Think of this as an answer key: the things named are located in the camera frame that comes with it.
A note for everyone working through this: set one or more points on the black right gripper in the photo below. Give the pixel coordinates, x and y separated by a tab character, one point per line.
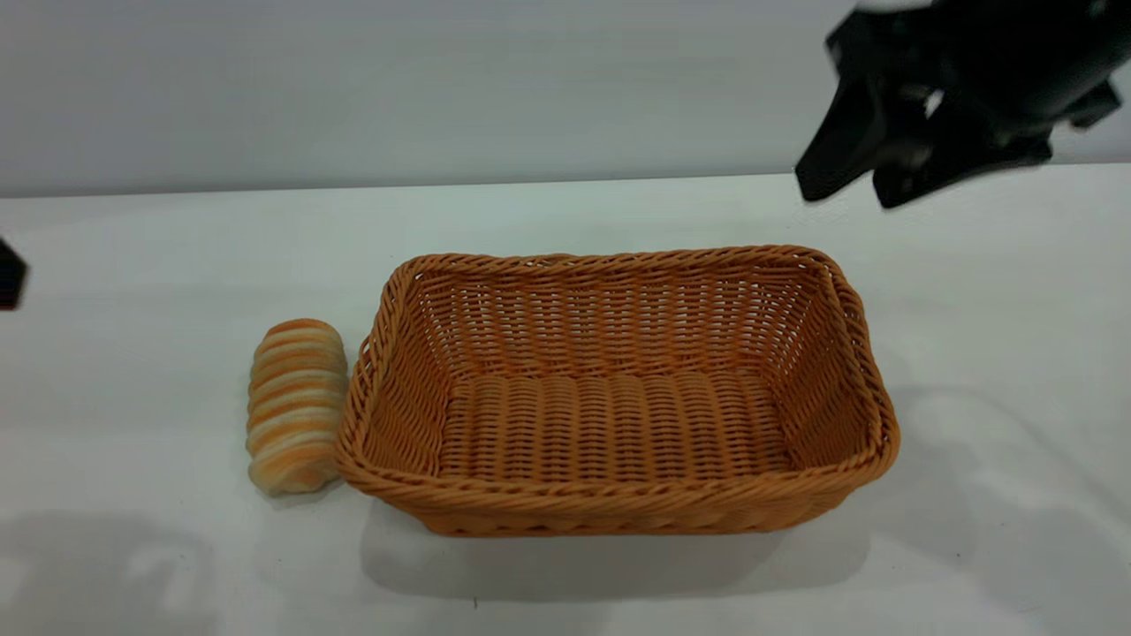
998	53

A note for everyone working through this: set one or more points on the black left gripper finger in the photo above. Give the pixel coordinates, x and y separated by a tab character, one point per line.
9	276

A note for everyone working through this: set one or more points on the striped bread roll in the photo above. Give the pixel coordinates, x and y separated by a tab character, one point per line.
296	406

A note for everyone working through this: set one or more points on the orange woven wicker basket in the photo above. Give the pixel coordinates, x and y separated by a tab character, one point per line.
618	424

